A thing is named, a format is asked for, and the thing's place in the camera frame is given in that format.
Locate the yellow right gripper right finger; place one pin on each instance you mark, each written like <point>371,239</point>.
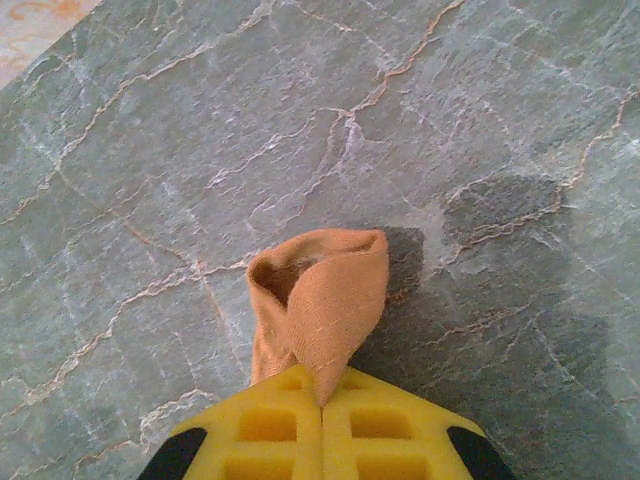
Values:
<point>400,450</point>

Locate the tan brown t-shirt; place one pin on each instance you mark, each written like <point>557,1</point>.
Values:
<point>335,310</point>

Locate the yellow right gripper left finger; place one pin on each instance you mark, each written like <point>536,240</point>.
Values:
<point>260,450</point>

